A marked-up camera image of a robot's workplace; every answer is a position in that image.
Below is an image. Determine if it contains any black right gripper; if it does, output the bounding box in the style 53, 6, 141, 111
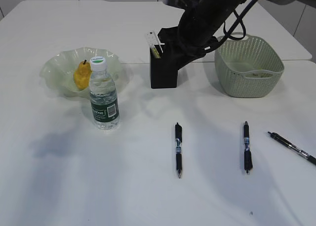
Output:
158, 26, 219, 71

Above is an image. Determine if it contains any yellow utility knife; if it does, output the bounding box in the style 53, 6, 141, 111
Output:
151, 46, 161, 59

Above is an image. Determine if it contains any clear plastic ruler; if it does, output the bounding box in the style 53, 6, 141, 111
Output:
145, 31, 163, 53

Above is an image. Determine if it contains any yellow white waste paper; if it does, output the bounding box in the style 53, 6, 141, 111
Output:
249, 69, 272, 78

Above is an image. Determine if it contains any clear water bottle green label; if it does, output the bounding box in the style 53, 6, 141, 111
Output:
89, 56, 119, 130

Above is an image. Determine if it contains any yellow pear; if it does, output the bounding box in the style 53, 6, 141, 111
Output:
74, 60, 91, 90

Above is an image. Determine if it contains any black pen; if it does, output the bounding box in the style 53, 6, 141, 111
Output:
268, 132, 316, 165
175, 123, 182, 179
243, 121, 253, 175

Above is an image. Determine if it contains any blue black right robot arm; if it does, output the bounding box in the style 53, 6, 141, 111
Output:
158, 0, 316, 70

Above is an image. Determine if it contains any black square pen holder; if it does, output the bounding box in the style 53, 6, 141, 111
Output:
150, 44, 178, 89

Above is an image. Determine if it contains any green plastic woven basket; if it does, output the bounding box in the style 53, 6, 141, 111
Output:
214, 34, 284, 98

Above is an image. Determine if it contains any black pen under ruler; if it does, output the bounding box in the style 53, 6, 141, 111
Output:
175, 123, 182, 179

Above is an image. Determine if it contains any pale green wavy glass plate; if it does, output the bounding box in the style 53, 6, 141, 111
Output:
40, 47, 128, 99

